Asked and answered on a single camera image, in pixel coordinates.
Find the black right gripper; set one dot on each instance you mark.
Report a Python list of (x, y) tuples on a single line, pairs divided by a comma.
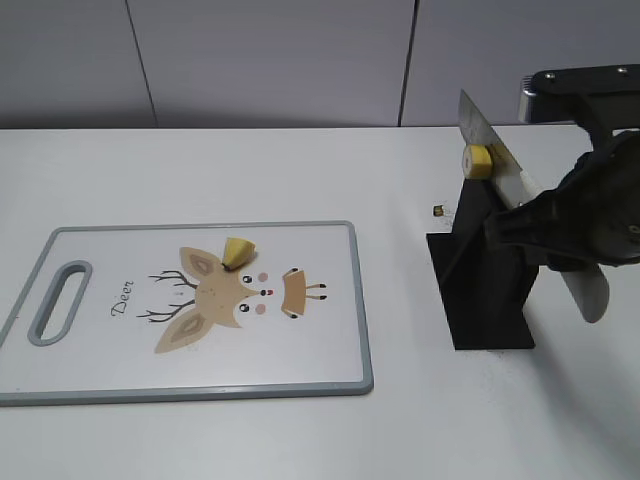
[(592, 216)]

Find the cut banana slice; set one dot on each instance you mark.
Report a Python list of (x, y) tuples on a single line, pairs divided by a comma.
[(477, 162)]

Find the white-handled kitchen knife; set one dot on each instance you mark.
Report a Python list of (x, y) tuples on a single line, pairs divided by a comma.
[(587, 284)]

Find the yellow banana piece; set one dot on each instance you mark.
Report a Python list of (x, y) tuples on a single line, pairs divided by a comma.
[(237, 253)]

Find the black knife stand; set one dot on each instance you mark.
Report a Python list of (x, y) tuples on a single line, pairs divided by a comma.
[(483, 288)]

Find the white deer cutting board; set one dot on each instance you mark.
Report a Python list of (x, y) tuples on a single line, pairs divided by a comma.
[(126, 314)]

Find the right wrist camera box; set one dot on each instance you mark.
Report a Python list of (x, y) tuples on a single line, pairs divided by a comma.
[(600, 100)]

